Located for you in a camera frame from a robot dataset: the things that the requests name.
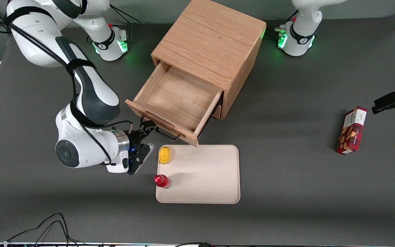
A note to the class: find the red capped bottle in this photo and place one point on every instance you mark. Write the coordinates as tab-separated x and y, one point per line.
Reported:
162	180

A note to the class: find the yellow plastic bottle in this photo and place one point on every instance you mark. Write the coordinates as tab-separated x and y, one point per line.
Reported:
164	155

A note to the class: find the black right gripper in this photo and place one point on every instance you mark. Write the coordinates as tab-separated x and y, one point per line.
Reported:
135	138

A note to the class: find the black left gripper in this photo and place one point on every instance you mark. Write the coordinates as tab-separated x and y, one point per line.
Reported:
389	101

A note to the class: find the wooden drawer cabinet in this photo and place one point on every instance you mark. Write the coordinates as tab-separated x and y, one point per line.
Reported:
214	41

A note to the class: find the red snack box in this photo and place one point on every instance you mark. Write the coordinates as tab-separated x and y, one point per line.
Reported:
351	132

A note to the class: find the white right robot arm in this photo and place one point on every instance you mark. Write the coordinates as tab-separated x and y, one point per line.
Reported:
91	96

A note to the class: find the beige plastic tray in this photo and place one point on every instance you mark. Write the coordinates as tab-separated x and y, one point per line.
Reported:
207	175

